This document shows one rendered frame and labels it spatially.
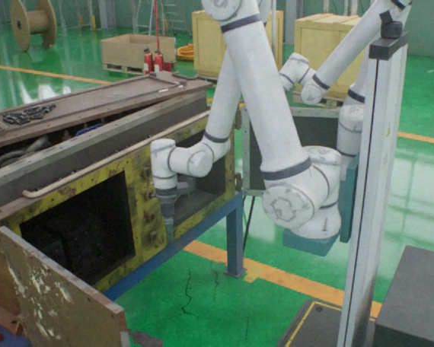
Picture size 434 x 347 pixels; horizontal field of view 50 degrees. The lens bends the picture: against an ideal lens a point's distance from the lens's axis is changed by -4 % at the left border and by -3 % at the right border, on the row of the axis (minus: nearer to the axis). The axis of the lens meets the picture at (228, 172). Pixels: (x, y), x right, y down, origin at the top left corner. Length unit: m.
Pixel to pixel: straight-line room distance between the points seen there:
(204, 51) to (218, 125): 6.15
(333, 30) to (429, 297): 4.98
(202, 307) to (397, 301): 1.52
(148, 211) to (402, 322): 1.23
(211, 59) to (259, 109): 6.38
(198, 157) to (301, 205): 0.40
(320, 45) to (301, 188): 5.35
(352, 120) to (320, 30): 4.73
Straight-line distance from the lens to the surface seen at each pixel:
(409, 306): 1.92
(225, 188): 2.83
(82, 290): 1.37
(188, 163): 1.59
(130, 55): 8.90
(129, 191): 2.18
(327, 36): 6.61
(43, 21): 12.45
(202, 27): 7.72
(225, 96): 1.59
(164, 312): 3.11
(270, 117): 1.35
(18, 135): 2.17
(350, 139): 1.98
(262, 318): 3.03
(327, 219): 1.63
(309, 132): 2.73
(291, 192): 1.37
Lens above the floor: 2.05
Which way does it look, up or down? 25 degrees down
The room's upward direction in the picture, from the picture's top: 1 degrees counter-clockwise
